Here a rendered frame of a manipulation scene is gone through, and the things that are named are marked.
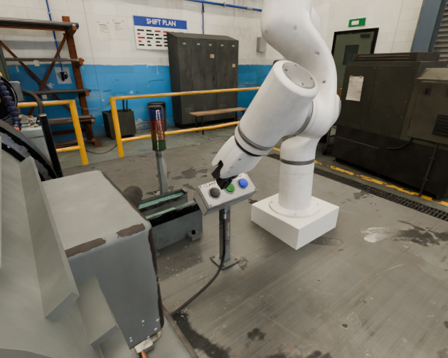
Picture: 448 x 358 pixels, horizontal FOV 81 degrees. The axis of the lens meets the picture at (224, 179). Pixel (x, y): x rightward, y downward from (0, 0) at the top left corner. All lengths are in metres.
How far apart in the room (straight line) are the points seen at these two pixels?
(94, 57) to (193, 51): 1.96
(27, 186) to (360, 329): 0.74
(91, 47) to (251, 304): 5.63
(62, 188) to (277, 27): 0.44
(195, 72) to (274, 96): 5.83
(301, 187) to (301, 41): 0.55
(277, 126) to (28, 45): 5.56
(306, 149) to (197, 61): 5.48
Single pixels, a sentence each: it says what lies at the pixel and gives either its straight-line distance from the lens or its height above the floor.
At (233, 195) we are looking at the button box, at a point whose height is 1.05.
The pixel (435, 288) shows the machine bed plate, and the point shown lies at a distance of 1.00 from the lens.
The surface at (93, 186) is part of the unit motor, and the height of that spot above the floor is 1.31.
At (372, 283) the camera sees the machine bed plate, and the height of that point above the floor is 0.80.
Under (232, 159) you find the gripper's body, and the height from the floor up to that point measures 1.21.
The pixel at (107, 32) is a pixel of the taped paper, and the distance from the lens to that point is 6.09.
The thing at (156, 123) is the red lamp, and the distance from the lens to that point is 1.17.
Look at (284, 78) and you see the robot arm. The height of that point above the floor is 1.36.
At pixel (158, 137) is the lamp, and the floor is 1.09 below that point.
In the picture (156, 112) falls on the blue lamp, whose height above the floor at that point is 1.20.
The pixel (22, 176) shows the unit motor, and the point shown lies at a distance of 0.21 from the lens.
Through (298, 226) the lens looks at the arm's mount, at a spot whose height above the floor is 0.88.
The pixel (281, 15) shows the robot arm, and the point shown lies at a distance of 0.52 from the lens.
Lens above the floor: 1.38
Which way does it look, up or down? 24 degrees down
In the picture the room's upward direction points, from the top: straight up
